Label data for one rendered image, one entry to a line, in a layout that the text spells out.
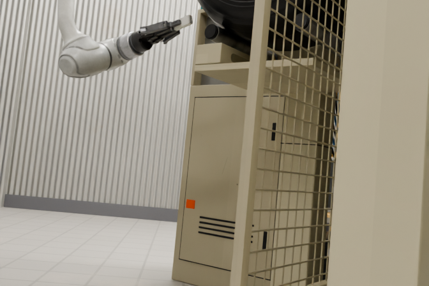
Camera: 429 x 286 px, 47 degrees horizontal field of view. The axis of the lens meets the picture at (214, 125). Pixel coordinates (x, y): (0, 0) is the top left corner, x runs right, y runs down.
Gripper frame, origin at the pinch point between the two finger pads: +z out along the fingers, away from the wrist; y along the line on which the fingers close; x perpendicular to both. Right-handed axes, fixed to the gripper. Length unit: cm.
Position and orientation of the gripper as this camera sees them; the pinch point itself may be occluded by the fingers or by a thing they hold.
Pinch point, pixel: (182, 22)
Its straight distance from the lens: 165.5
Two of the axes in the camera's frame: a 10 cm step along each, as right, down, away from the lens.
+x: 1.1, 9.6, -2.5
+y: 5.8, 1.4, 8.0
